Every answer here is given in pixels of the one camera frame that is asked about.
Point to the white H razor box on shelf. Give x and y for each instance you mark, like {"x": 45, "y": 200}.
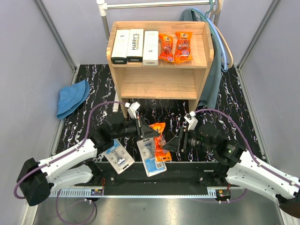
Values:
{"x": 119, "y": 51}

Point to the gillette blister pack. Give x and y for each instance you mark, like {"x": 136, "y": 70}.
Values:
{"x": 147, "y": 151}
{"x": 118, "y": 157}

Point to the white Harry's razor box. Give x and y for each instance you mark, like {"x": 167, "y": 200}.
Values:
{"x": 135, "y": 45}

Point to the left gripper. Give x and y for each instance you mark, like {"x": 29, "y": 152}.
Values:
{"x": 143, "y": 130}

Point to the metal clothes rack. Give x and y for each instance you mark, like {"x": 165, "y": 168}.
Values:
{"x": 103, "y": 7}

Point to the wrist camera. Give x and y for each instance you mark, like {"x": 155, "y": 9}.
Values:
{"x": 191, "y": 120}
{"x": 132, "y": 109}

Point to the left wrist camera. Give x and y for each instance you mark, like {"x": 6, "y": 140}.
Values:
{"x": 132, "y": 109}

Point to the blue bucket hat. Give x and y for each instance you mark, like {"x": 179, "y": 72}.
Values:
{"x": 71, "y": 98}

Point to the light blue hanger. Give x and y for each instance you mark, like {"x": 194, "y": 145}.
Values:
{"x": 223, "y": 54}

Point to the green hanger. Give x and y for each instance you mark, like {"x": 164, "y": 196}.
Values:
{"x": 208, "y": 14}

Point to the orange razor pack horizontal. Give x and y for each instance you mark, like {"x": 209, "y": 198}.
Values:
{"x": 160, "y": 154}

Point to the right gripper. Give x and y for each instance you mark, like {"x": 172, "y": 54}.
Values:
{"x": 179, "y": 143}

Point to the Gillette blister pack left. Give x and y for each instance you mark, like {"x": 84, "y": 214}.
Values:
{"x": 118, "y": 157}

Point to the teal hanging garment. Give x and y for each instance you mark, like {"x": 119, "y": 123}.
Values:
{"x": 210, "y": 91}

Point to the Gillette blister pack centre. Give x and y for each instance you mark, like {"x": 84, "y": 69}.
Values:
{"x": 147, "y": 151}

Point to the white h razor box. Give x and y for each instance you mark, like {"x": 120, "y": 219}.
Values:
{"x": 150, "y": 48}
{"x": 119, "y": 51}

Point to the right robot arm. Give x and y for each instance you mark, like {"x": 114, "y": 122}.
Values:
{"x": 238, "y": 166}

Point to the orange razor pack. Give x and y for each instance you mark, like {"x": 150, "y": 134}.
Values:
{"x": 166, "y": 45}
{"x": 183, "y": 47}

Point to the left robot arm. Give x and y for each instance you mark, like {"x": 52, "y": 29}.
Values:
{"x": 38, "y": 179}

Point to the wooden hanger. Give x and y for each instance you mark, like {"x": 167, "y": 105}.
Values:
{"x": 214, "y": 16}

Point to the wooden two-tier shelf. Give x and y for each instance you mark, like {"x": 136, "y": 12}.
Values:
{"x": 176, "y": 66}

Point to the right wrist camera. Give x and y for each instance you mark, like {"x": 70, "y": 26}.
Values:
{"x": 191, "y": 120}

